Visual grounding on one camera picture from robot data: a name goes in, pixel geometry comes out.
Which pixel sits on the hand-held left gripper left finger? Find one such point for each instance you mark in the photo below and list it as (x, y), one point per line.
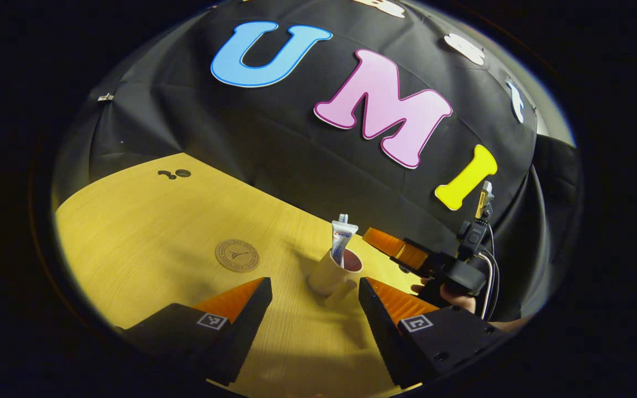
(252, 320)

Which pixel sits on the beige cup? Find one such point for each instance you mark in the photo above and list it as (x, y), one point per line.
(324, 276)

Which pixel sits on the white toothpaste tube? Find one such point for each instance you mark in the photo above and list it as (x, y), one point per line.
(343, 239)

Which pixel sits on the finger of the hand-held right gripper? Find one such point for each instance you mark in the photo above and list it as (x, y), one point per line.
(393, 247)

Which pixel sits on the black backdrop cloth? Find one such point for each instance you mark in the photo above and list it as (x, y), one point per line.
(296, 155)

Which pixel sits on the silver clip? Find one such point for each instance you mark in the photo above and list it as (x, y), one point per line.
(105, 97)

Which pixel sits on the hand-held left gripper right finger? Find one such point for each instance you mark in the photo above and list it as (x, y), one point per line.
(379, 320)

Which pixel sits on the round brown coaster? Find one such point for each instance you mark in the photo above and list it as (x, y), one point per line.
(237, 255)

